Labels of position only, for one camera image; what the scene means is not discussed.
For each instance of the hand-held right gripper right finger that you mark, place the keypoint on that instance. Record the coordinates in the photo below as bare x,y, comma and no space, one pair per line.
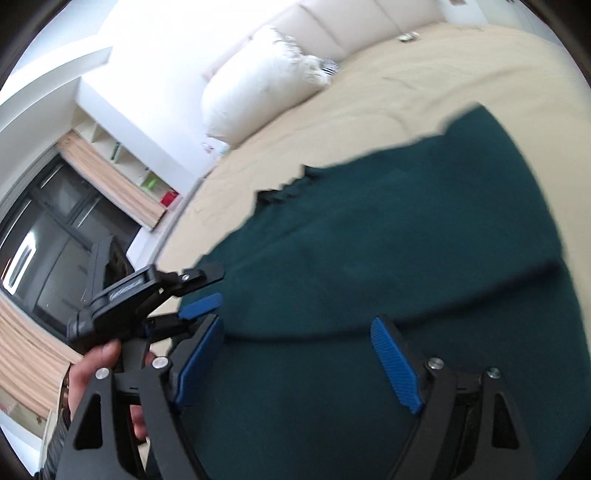
397,364

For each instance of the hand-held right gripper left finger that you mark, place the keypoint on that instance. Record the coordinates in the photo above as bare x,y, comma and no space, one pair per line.
198,364

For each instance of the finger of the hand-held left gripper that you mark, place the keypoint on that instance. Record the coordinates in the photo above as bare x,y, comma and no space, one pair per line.
198,277
198,308

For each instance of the dark green garment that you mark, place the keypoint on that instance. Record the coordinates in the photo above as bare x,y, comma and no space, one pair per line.
369,230

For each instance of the person's left forearm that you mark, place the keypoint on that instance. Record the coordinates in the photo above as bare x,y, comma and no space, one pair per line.
53,447

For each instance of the person's left hand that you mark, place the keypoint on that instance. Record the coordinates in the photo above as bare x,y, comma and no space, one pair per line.
99,357

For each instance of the red box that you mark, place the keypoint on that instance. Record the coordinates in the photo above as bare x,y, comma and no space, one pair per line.
168,198

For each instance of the green bottle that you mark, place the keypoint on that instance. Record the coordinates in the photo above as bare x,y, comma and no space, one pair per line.
149,184

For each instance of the wooden shelf unit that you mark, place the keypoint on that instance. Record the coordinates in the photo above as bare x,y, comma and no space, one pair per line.
115,184

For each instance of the white pillow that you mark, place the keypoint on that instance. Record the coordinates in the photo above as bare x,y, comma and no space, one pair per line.
254,87

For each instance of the black white striped item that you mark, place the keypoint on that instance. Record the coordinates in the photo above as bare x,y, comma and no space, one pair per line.
328,66

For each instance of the beige bed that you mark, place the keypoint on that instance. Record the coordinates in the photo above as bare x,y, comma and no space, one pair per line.
415,83

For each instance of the beige upholstered headboard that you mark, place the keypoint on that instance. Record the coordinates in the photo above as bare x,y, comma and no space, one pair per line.
351,27

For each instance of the small grey item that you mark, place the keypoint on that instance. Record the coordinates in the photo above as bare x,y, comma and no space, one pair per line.
409,38

